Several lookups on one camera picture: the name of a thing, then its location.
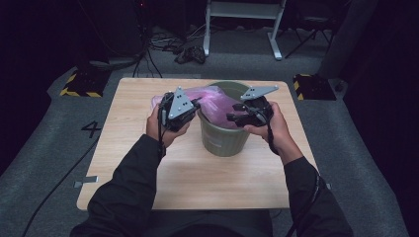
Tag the green trash bin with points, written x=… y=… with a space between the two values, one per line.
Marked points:
x=224 y=141

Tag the dark bundle on floor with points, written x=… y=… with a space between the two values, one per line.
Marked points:
x=191 y=54

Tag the black folding stand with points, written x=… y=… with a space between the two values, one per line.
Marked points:
x=309 y=29

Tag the person's right hand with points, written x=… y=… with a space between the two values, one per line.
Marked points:
x=280 y=131

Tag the person's left hand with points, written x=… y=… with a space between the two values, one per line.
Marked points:
x=154 y=126

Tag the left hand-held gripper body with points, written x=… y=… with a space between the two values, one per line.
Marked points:
x=178 y=105

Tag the grey tape strip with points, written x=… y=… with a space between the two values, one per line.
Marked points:
x=86 y=181

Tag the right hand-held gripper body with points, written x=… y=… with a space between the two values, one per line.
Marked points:
x=260 y=108

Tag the grey curtain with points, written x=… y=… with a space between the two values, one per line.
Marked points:
x=349 y=36

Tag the person's dark clothing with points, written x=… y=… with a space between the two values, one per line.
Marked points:
x=210 y=223

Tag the white metal stand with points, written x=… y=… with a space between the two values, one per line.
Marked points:
x=242 y=10

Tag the yellow-black striped base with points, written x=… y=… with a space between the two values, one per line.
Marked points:
x=314 y=87
x=84 y=84

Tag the pink plastic bag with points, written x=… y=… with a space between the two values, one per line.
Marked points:
x=214 y=105

